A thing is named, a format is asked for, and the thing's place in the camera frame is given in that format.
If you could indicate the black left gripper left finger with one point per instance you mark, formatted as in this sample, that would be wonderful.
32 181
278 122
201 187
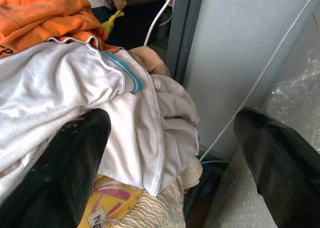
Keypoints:
60 168

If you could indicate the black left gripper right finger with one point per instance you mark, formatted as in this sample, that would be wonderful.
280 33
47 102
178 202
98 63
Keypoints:
280 160

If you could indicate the person's hand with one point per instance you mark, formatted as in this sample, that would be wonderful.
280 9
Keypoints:
119 2

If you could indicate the clear bubble wrap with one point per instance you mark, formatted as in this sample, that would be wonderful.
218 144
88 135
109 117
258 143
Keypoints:
287 128

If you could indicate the yellow floral cloth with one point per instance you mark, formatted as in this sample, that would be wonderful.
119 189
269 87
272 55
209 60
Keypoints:
110 200

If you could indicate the white paper label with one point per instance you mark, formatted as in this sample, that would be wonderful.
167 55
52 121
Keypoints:
96 219

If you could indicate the white mesh shirt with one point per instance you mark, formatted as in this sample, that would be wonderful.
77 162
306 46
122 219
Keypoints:
62 95

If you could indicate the cream ribbed textile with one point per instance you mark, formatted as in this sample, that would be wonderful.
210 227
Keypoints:
160 203

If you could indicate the light grey cloth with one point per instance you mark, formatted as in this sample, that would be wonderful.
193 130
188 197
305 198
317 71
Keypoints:
175 113

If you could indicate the orange shirt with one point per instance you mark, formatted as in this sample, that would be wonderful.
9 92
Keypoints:
47 18

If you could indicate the grey door frame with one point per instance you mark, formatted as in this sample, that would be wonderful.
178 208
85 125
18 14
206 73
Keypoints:
180 33

